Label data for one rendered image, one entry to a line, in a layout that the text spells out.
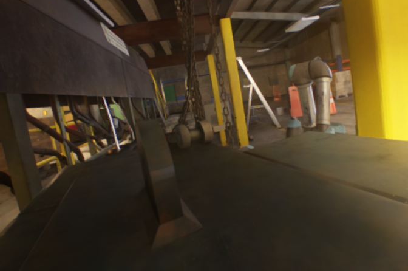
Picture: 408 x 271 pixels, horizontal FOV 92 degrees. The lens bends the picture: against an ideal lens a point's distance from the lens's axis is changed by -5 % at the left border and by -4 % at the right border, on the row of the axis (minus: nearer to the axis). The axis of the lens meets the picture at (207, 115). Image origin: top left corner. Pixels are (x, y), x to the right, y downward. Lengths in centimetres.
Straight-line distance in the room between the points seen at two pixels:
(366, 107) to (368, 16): 21
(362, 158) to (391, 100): 39
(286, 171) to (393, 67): 45
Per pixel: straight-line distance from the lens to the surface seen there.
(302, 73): 139
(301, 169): 18
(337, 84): 1003
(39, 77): 78
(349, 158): 21
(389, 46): 59
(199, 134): 30
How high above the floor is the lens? 94
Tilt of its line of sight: 5 degrees down
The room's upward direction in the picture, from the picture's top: 9 degrees counter-clockwise
